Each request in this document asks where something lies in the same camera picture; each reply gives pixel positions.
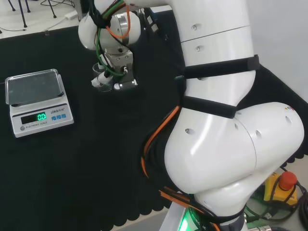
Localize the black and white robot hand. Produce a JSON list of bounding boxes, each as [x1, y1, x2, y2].
[[90, 46, 139, 92]]

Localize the clear glass beaker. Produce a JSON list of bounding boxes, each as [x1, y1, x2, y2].
[[91, 63, 113, 93]]

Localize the white electronic balance steel pan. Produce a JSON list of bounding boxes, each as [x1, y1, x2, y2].
[[4, 69, 75, 139]]

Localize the black tripod legs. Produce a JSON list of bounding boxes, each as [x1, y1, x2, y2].
[[7, 0, 58, 28]]

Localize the black bench cloth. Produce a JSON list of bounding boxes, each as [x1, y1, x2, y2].
[[0, 12, 308, 228]]

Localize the yellow stop button red cap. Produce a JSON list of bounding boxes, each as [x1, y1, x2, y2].
[[263, 171, 299, 208]]

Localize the orange cable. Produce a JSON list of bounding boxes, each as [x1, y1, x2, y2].
[[141, 105, 218, 231]]

